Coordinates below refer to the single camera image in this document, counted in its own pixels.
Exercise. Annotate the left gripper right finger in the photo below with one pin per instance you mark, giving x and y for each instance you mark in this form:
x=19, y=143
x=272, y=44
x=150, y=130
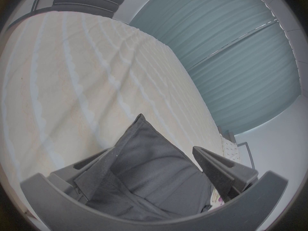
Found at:
x=223, y=174

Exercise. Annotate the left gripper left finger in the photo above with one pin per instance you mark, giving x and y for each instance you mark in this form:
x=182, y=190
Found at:
x=65, y=177

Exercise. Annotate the black T-shirt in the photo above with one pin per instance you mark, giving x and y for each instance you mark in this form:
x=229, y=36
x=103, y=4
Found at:
x=149, y=167

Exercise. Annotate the bed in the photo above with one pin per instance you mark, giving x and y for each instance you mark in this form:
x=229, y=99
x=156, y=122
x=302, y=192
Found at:
x=72, y=80

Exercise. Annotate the white printed garment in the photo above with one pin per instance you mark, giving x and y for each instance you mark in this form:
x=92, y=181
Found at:
x=216, y=196

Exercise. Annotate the white printed pillow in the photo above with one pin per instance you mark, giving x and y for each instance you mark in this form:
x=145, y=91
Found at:
x=229, y=150

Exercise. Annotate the grey bedside table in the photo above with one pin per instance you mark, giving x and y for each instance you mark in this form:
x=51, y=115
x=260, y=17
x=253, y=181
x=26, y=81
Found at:
x=225, y=133

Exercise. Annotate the blue-green curtain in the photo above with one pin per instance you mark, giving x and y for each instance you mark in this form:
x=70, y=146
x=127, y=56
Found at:
x=192, y=20
x=252, y=80

